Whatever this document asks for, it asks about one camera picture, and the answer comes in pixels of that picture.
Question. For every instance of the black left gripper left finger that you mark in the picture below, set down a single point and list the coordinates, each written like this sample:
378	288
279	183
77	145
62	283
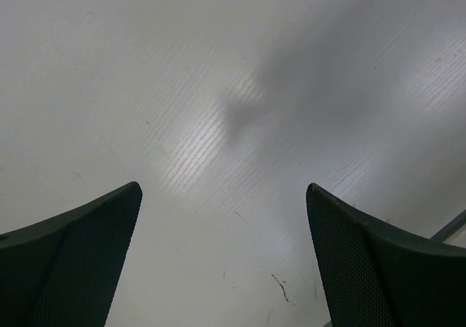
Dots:
64	271

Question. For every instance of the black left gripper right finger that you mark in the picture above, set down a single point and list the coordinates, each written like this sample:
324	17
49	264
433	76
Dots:
375	274

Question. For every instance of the aluminium table edge rail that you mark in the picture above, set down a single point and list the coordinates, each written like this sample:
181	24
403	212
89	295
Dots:
450	229

